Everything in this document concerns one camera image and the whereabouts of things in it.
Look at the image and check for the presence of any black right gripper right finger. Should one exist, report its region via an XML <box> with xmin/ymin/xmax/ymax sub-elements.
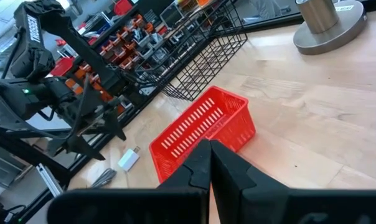
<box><xmin>210</xmin><ymin>139</ymin><xmax>376</xmax><ymax>224</ymax></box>

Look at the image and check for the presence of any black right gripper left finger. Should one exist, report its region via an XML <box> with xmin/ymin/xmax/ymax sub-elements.
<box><xmin>47</xmin><ymin>139</ymin><xmax>212</xmax><ymax>224</ymax></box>

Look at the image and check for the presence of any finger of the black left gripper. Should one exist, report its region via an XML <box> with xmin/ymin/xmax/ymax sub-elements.
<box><xmin>65</xmin><ymin>133</ymin><xmax>107</xmax><ymax>162</ymax></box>
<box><xmin>103</xmin><ymin>106</ymin><xmax>128</xmax><ymax>142</ymax></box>

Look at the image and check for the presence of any white USB charger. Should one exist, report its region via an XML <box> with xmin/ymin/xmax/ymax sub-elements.
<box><xmin>118</xmin><ymin>146</ymin><xmax>141</xmax><ymax>172</ymax></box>

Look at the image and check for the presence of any braided grey cable bundle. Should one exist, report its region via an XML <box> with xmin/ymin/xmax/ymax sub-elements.
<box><xmin>90</xmin><ymin>167</ymin><xmax>118</xmax><ymax>189</ymax></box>

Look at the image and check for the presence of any silver aluminium extrusion bar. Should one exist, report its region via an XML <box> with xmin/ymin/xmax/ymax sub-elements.
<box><xmin>35</xmin><ymin>163</ymin><xmax>64</xmax><ymax>198</ymax></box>

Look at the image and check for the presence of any shelf of orange parts bins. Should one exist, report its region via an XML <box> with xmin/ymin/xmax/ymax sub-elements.
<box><xmin>50</xmin><ymin>0</ymin><xmax>214</xmax><ymax>116</ymax></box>

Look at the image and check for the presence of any red plastic slotted basket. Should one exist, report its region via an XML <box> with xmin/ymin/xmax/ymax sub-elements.
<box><xmin>149</xmin><ymin>85</ymin><xmax>256</xmax><ymax>184</ymax></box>

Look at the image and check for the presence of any person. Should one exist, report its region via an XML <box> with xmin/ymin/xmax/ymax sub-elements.
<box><xmin>249</xmin><ymin>0</ymin><xmax>291</xmax><ymax>20</ymax></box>

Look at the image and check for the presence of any black wire mesh basket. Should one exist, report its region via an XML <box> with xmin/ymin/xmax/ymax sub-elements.
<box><xmin>125</xmin><ymin>0</ymin><xmax>248</xmax><ymax>102</ymax></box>

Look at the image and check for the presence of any round metal pedestal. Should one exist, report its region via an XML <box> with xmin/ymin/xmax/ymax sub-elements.
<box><xmin>293</xmin><ymin>0</ymin><xmax>368</xmax><ymax>56</ymax></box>

